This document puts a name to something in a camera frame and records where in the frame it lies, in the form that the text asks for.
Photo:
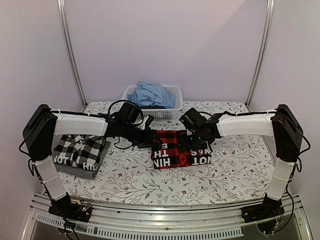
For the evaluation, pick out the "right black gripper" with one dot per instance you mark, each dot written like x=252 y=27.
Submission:
x=183 y=144

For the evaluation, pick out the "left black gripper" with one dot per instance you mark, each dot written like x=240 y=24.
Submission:
x=147 y=140

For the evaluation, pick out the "red black plaid shirt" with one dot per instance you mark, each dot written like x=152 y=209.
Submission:
x=174 y=152

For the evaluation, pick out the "black white plaid shirt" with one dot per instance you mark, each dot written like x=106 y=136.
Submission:
x=80 y=151

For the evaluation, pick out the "grey shirt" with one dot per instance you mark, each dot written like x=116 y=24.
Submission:
x=85 y=171

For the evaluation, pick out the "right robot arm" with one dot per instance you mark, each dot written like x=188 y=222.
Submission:
x=279 y=124

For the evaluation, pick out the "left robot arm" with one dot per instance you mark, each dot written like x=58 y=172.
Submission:
x=40 y=136

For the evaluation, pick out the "white plastic basket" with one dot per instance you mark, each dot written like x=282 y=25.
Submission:
x=161 y=113

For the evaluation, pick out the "blue shirt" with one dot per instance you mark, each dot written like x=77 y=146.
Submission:
x=149 y=94

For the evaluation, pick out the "floral tablecloth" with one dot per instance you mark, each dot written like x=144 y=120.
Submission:
x=240 y=169

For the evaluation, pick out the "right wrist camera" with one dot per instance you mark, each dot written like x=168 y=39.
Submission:
x=192 y=120

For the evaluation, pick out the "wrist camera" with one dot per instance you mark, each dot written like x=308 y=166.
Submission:
x=133 y=116
x=192 y=120

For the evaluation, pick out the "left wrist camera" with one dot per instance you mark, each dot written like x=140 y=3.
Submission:
x=133 y=116

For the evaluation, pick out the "aluminium front rail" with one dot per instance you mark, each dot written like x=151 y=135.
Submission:
x=119 y=221

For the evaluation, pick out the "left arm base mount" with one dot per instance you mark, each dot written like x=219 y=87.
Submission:
x=74 y=210

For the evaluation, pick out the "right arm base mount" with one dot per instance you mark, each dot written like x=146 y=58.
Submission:
x=270 y=212

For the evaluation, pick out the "left aluminium post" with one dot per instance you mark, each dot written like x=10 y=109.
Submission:
x=61 y=6

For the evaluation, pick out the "aluminium post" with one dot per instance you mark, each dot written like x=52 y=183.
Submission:
x=61 y=6
x=262 y=51

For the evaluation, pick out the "right aluminium post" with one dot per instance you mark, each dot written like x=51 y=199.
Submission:
x=262 y=51

